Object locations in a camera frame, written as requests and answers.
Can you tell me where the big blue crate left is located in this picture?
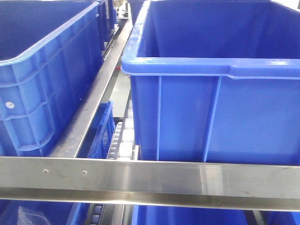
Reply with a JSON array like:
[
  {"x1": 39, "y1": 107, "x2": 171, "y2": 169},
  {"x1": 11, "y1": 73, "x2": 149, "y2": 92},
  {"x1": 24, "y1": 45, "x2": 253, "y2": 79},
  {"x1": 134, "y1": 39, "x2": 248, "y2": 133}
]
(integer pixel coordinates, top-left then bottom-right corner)
[{"x1": 0, "y1": 0, "x2": 103, "y2": 157}]

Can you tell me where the steel rack front rail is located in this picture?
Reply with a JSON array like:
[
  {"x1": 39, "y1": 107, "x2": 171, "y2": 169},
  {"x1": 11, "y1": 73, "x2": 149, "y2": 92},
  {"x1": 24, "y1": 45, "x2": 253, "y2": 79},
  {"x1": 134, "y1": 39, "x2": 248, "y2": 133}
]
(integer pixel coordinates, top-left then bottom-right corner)
[{"x1": 0, "y1": 157, "x2": 300, "y2": 211}]

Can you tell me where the steel divider rail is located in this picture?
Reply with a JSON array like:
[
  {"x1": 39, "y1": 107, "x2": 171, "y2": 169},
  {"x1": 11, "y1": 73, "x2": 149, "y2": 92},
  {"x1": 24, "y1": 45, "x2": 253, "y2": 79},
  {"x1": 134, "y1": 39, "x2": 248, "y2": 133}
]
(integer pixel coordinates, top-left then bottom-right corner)
[{"x1": 50, "y1": 19, "x2": 132, "y2": 158}]

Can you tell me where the big blue crate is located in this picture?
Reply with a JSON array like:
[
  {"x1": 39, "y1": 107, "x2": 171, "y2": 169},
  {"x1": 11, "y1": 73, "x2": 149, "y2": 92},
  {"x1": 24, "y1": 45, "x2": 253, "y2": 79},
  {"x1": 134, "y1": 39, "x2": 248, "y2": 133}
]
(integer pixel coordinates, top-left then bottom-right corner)
[
  {"x1": 0, "y1": 0, "x2": 103, "y2": 157},
  {"x1": 121, "y1": 0, "x2": 300, "y2": 165}
]

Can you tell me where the white roller track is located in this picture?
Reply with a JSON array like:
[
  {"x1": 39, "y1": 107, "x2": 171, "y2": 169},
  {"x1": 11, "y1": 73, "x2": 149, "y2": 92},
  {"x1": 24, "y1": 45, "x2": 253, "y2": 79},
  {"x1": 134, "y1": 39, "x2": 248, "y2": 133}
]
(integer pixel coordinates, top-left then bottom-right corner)
[{"x1": 108, "y1": 100, "x2": 139, "y2": 161}]

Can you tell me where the big blue crate centre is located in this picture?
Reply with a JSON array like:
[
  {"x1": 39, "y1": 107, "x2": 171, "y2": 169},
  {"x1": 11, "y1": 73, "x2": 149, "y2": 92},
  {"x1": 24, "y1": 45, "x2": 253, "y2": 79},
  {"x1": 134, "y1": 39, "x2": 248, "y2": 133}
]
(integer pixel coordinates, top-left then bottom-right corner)
[{"x1": 121, "y1": 0, "x2": 300, "y2": 165}]

